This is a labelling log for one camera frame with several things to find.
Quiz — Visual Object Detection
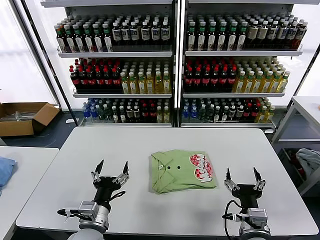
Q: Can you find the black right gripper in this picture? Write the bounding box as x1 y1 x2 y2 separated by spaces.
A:
223 166 267 210

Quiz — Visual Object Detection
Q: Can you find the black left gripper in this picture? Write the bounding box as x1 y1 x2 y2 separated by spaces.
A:
90 159 130 206

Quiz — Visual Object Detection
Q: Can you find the green polo shirt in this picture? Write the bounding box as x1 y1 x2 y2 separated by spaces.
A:
149 149 218 195

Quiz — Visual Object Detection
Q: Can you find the black storage crate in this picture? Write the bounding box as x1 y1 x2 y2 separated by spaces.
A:
278 147 308 188

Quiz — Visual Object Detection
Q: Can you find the red fabric item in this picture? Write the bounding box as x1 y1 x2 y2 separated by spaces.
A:
291 157 305 176

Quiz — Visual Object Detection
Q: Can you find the grey white cloth pile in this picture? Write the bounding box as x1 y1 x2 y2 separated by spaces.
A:
295 147 320 181

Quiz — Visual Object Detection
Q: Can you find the cola bottle red cap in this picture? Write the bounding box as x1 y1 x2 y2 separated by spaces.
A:
193 65 203 92
86 66 97 92
140 101 149 123
243 102 252 121
219 64 230 92
94 66 105 92
103 65 113 92
251 102 260 121
210 65 221 92
77 65 88 92
184 65 194 92
111 66 122 92
227 64 237 92
201 65 212 92
69 64 80 92
148 101 157 123

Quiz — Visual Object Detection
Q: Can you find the blue folded cloth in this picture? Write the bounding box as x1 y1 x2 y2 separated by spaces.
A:
0 156 18 196

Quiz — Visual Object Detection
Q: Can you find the silver metal parts bundle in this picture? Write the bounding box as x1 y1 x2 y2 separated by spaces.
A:
14 110 37 123

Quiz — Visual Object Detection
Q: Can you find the brown cardboard box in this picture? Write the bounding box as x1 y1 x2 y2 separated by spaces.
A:
0 101 61 138

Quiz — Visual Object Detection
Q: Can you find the white shelf unit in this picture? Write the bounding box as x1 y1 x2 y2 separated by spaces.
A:
39 0 179 128
178 0 305 133

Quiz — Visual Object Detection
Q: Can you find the dark drink bottle green label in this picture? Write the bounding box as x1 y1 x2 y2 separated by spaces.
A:
91 22 104 53
217 20 228 50
207 20 217 50
102 22 113 53
55 22 66 53
227 20 238 50
82 22 95 53
197 20 207 50
72 23 85 53
63 23 76 53
187 20 197 50
237 20 247 50

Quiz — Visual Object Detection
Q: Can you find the dark bottle white blue label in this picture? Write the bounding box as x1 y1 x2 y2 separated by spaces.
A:
150 20 161 46
130 21 140 46
266 19 278 48
296 18 308 48
111 21 122 46
140 20 151 46
160 20 171 46
277 19 290 48
121 21 131 46
287 20 298 48

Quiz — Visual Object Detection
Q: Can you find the dark bottle beige label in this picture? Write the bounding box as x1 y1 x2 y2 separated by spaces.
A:
247 19 260 48
257 20 268 48

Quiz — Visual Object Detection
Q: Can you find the thin black left gripper cable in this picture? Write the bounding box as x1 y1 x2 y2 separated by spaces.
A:
109 191 127 201

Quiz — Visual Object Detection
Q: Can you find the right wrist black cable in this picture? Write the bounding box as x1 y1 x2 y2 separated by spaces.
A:
222 199 242 240

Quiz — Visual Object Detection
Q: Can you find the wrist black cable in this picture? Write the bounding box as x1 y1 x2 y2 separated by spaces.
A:
222 199 242 240
56 207 80 223

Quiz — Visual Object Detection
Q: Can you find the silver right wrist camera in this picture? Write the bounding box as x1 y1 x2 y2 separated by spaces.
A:
247 208 268 228

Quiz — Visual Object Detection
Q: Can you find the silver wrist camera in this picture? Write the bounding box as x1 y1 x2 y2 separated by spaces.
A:
247 208 268 228
77 201 99 220

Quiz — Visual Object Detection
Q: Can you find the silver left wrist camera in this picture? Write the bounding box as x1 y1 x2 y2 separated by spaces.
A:
77 201 99 220

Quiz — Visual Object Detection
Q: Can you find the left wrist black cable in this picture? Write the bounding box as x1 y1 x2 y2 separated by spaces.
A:
56 207 80 223

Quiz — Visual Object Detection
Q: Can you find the grey metal frame side table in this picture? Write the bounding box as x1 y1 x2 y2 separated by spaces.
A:
271 95 320 196

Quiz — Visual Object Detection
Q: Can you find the black slanted frame pole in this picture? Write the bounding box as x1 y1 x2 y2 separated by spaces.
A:
19 0 79 126
294 42 320 99

